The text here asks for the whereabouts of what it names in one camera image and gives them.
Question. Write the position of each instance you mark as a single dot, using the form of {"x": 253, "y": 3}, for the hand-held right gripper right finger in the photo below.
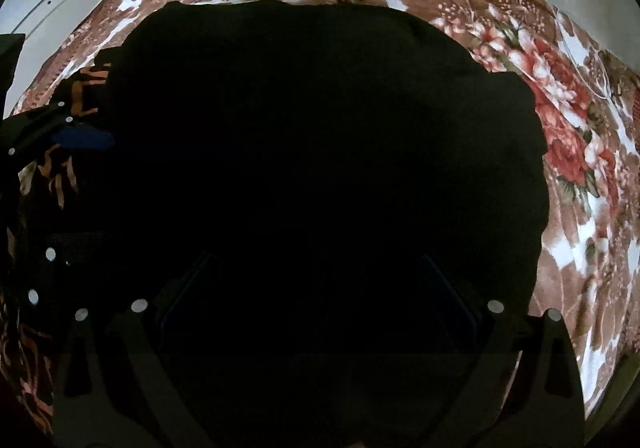
{"x": 455, "y": 308}

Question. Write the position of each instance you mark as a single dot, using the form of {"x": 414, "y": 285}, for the black hoodie orange print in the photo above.
{"x": 300, "y": 128}

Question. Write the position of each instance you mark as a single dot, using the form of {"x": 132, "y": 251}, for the floral blanket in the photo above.
{"x": 575, "y": 128}

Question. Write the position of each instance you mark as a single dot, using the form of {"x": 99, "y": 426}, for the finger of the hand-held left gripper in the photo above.
{"x": 42, "y": 273}
{"x": 85, "y": 138}

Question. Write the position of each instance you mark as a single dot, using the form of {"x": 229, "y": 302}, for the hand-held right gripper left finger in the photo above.
{"x": 192, "y": 308}

